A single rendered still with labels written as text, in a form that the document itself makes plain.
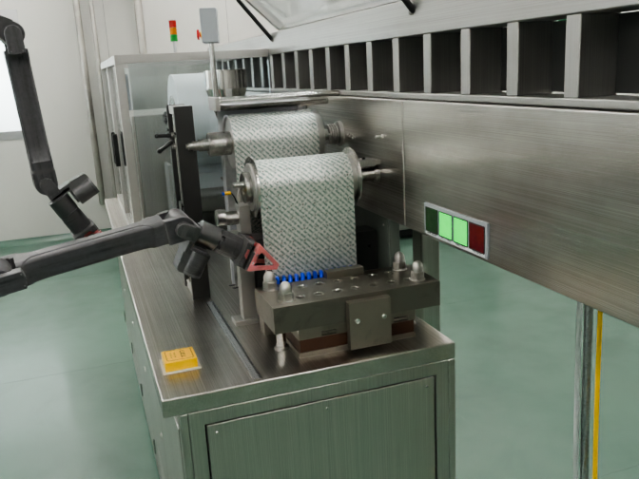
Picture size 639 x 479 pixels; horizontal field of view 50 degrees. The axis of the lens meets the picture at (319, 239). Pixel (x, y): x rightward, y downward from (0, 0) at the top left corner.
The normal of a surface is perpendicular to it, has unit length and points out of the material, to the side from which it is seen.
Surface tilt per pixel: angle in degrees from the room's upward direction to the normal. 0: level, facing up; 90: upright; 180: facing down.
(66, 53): 90
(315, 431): 90
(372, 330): 90
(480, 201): 90
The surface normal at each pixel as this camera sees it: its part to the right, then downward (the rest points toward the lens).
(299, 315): 0.33, 0.21
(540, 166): -0.94, 0.13
